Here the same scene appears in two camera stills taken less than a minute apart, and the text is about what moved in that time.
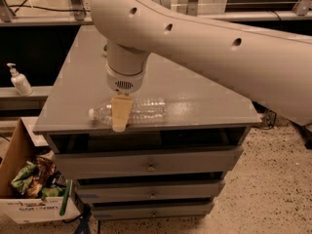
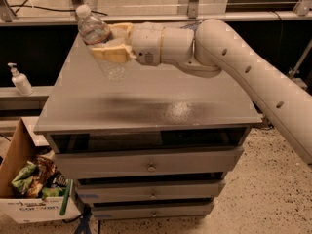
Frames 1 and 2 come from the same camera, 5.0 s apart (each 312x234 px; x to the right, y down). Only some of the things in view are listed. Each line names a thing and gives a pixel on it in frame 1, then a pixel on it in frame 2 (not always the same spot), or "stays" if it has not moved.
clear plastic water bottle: x=145 y=110 -> x=92 y=29
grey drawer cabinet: x=173 y=169 stays
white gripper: x=124 y=82 -> x=146 y=43
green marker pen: x=65 y=198 stays
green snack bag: x=22 y=180 stays
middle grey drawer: x=149 y=190 stays
